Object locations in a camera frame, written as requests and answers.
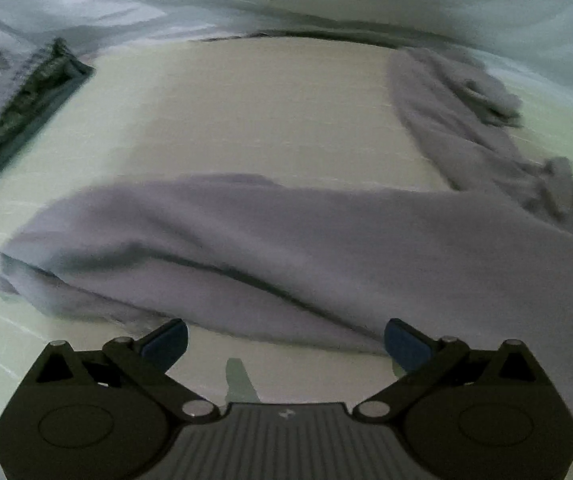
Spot grey folded garment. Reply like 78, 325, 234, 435
0, 47, 60, 161

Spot light green gridded mat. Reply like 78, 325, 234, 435
0, 35, 573, 456

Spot grey pants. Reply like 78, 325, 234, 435
0, 46, 573, 453

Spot folded dark grey towels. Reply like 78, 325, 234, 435
0, 37, 95, 192

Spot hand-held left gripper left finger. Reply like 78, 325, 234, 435
30, 318, 220, 423

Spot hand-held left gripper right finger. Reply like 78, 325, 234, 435
353, 318, 543, 424

